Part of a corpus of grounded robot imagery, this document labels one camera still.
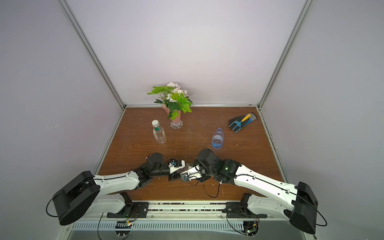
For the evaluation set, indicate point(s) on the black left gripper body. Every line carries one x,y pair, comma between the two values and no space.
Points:
171,177

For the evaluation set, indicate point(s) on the black blue work glove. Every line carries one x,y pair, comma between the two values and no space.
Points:
251,119

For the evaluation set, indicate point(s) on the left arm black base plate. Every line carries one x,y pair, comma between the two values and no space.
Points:
132,210

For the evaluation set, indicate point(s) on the blue label water bottle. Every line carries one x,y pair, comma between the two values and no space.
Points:
218,139

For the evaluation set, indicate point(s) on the pink vase with flowers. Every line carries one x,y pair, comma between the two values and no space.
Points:
174,100

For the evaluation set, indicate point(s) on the aluminium corner frame post right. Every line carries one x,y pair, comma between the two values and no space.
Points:
288,46

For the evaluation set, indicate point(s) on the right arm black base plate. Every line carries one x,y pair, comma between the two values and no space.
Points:
238,210

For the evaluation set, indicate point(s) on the white bottle cap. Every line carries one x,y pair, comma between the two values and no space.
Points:
155,123

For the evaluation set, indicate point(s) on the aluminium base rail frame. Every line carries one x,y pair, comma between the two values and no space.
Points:
189,220

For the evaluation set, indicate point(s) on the aluminium corner frame post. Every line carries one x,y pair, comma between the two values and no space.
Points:
68,12
288,46

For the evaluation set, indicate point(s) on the blue yellow garden hand rake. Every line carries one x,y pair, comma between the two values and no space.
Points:
236,125

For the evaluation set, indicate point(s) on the aluminium corner frame post left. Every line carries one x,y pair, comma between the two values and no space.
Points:
68,12

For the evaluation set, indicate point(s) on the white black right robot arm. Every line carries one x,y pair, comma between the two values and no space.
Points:
298,201

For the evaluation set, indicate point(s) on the green label clear bottle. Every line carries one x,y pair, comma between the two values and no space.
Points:
159,134

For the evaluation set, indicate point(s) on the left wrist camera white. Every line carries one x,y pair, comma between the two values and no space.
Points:
175,165

